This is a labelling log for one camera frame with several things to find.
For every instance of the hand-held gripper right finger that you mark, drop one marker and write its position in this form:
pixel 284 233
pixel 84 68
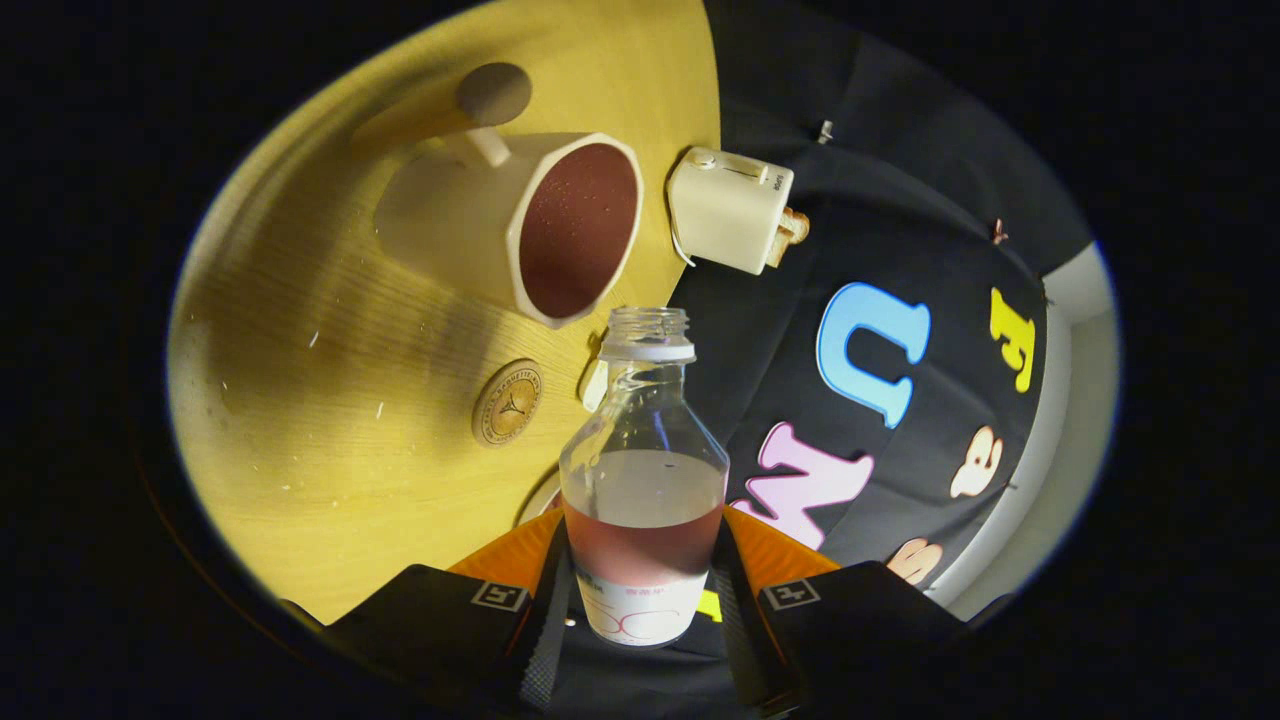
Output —
pixel 740 630

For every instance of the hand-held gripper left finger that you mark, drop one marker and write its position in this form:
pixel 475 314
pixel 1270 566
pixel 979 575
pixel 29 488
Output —
pixel 545 640

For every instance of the clear juice bottle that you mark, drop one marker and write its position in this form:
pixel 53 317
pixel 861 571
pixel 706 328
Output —
pixel 640 540

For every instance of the round wooden coaster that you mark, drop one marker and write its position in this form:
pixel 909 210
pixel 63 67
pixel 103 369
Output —
pixel 508 403

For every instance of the white cup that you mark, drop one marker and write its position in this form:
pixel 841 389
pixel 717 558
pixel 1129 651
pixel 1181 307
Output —
pixel 450 220

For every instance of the white plate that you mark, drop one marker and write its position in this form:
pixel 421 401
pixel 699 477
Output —
pixel 540 497

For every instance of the small white object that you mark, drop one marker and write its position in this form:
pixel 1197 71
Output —
pixel 595 388

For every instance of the wooden table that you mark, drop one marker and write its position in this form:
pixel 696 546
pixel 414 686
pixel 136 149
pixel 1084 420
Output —
pixel 330 450

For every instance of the black backdrop cloth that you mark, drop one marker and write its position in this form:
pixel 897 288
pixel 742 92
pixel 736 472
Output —
pixel 760 325

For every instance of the toast slice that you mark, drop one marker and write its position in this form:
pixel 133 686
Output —
pixel 779 250
pixel 797 225

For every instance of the white toaster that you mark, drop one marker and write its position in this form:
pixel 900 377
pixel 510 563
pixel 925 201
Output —
pixel 730 215

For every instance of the pink clip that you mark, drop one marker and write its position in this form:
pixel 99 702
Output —
pixel 998 232

